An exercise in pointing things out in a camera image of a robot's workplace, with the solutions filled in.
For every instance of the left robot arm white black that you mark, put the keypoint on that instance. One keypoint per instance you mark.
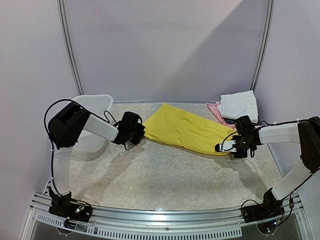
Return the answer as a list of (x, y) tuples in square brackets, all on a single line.
[(64, 130)]

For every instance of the front aluminium rail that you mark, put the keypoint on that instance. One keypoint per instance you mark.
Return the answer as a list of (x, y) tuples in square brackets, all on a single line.
[(108, 223)]

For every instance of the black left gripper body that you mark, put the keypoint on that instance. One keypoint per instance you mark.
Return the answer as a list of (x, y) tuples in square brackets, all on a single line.
[(135, 135)]

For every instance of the right aluminium frame post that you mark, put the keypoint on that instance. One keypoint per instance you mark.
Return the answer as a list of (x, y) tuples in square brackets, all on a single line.
[(263, 44)]

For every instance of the white plastic laundry basket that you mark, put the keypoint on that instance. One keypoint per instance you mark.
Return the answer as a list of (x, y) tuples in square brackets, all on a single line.
[(97, 104)]

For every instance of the left aluminium frame post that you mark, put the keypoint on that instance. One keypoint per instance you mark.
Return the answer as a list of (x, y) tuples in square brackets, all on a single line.
[(61, 5)]

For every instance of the aluminium frame post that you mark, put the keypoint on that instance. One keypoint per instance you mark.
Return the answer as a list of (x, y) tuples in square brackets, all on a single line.
[(61, 5), (263, 44)]

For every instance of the folded navy blue garment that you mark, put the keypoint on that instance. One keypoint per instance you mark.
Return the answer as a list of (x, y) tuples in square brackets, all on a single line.
[(230, 121)]

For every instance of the yellow garment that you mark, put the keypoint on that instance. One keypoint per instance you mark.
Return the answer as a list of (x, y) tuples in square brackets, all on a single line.
[(176, 127)]

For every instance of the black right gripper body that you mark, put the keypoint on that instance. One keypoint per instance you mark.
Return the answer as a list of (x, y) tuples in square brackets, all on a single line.
[(238, 152)]

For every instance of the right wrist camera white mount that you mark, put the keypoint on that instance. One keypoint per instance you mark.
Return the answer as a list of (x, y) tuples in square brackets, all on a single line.
[(226, 146)]

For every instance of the folded pink garment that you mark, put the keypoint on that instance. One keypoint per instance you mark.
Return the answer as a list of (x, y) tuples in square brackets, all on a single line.
[(215, 110)]

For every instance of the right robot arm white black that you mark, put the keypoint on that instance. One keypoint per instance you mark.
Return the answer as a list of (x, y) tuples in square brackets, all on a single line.
[(301, 141)]

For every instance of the white t-shirt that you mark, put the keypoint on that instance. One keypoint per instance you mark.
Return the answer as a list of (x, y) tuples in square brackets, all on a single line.
[(234, 106)]

